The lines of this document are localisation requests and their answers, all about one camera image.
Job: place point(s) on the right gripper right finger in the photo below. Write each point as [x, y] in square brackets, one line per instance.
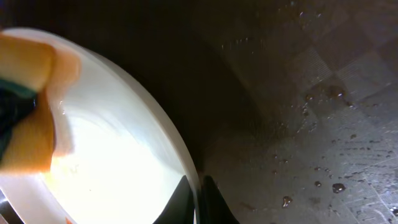
[213, 208]

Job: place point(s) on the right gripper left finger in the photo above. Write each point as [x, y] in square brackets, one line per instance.
[180, 207]

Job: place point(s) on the cream white plate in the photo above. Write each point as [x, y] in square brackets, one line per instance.
[127, 157]

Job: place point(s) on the yellow green sponge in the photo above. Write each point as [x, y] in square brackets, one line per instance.
[35, 77]

